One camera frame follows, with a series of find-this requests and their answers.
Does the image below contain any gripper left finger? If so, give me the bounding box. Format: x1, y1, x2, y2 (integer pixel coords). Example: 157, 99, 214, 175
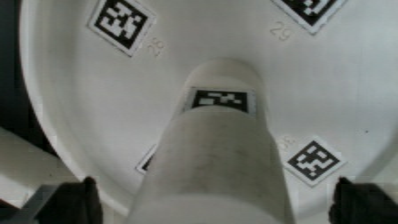
11, 177, 103, 224

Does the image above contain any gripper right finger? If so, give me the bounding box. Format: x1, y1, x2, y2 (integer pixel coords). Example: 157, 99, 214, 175
329, 177, 398, 224

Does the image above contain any white cylindrical table leg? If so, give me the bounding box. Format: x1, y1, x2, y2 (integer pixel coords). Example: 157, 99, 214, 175
126, 59, 295, 224

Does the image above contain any white round table top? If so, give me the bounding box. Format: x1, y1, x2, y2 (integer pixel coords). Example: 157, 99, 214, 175
20, 0, 398, 224

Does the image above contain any white front border rail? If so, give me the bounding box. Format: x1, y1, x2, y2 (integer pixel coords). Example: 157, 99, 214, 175
0, 127, 79, 207

